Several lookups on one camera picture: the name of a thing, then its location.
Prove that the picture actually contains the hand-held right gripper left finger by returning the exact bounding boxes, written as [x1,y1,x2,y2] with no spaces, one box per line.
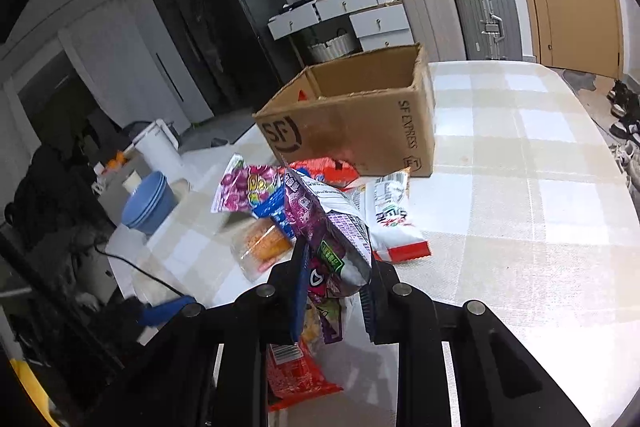
[92,239,313,427]

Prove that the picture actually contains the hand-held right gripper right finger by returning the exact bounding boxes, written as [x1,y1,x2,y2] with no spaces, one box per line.
[360,259,591,427]

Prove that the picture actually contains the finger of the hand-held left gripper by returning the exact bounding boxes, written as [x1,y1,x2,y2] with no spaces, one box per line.
[120,297,188,327]

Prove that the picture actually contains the purple and white snack packet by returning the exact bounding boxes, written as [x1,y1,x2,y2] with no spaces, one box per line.
[284,167,373,298]

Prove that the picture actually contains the brown cardboard box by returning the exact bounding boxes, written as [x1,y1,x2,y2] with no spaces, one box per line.
[252,43,437,178]

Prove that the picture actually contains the colourful purple candy packet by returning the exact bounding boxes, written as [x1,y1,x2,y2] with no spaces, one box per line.
[302,252,351,345]

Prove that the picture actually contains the clear packet of orange bread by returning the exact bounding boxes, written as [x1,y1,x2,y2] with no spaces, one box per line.
[234,219,293,284]

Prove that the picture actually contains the blue snack packet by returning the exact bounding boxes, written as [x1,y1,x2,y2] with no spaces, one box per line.
[252,193,298,240]

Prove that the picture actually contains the white packet with red stripe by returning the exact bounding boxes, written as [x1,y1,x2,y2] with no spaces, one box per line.
[345,172,432,264]

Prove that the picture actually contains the stacked blue bowls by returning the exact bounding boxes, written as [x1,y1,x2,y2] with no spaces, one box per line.
[122,171,177,235]

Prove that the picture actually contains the grape print candy packet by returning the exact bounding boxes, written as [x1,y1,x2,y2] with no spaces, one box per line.
[210,154,283,214]

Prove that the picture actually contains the red and white snack packet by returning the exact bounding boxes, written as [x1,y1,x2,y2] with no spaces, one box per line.
[287,157,361,188]

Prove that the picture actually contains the white trash bin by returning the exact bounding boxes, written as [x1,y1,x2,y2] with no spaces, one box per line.
[131,119,181,188]

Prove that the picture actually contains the dark clothing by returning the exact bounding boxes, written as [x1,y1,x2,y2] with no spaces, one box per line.
[5,142,117,249]

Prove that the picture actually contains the checked tablecloth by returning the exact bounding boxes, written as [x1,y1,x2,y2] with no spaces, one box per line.
[107,59,640,427]

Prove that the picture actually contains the woven laundry basket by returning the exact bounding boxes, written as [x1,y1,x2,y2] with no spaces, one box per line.
[306,29,357,62]

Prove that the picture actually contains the black refrigerator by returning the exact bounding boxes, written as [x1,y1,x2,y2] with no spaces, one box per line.
[141,0,241,118]

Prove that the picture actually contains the grey refrigerator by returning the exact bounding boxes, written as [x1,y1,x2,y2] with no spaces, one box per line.
[215,0,302,88]

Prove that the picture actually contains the white drawer cabinet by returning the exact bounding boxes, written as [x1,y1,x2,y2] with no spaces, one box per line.
[267,0,417,54]

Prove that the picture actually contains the beige suitcase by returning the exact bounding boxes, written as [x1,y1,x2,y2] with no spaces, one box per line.
[392,0,468,62]

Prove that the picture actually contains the grey floor mat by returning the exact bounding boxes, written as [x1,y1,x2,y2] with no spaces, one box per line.
[562,69,609,91]

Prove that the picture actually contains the pile of shoes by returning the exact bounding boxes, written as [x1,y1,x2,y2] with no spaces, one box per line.
[606,79,640,194]

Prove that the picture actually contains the grey suitcase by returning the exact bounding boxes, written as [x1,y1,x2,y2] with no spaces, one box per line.
[449,0,523,62]

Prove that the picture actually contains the black cable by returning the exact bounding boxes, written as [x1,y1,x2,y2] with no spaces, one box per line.
[95,244,188,304]

